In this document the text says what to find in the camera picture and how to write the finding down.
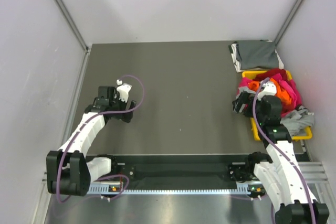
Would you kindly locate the orange t shirt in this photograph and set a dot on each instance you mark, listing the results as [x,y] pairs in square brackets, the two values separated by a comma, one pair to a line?
[282,93]

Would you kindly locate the folded white t shirt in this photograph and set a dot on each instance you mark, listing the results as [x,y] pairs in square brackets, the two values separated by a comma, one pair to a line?
[236,60]

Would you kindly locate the dark red t shirt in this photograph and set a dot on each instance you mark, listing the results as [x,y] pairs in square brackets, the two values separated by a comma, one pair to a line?
[275,73]

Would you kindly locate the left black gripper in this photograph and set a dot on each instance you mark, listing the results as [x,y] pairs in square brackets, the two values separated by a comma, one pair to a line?
[125,117]

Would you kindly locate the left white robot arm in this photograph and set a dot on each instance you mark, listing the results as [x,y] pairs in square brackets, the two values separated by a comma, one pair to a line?
[68,171]

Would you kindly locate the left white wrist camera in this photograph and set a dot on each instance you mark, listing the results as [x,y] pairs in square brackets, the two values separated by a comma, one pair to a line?
[123,90]

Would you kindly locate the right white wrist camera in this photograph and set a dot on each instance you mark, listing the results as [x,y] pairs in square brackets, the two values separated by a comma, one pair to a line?
[268,88]

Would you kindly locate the light grey t shirt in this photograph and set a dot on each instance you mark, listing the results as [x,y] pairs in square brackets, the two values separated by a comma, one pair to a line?
[298,122]

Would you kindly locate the pink t shirt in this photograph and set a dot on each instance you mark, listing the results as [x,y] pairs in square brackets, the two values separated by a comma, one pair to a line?
[288,85]

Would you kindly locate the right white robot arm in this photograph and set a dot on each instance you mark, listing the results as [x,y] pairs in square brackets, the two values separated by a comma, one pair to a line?
[278,169]

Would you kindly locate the left aluminium corner post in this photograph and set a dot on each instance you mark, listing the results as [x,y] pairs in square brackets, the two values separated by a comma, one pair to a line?
[72,25]

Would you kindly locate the dark grey t shirt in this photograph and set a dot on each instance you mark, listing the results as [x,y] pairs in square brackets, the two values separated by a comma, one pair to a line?
[258,54]

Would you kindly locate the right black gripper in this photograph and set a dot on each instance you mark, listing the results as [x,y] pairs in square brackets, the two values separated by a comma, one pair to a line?
[243,98]

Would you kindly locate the yellow plastic basket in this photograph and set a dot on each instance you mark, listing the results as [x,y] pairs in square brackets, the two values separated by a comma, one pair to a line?
[295,117]

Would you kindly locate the aluminium corner post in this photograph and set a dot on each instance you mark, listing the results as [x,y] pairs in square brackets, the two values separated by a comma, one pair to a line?
[72,25]
[291,15]

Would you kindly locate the slotted grey cable duct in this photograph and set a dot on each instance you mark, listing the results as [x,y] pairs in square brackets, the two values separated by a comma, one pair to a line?
[113,188]

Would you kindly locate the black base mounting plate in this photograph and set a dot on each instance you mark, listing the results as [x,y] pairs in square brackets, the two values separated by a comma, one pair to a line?
[195,171]

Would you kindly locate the right aluminium corner post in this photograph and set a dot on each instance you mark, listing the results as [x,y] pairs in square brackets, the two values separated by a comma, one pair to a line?
[291,15]

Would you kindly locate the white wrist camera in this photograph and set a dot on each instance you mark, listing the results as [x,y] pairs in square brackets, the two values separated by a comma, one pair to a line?
[268,88]
[123,90]

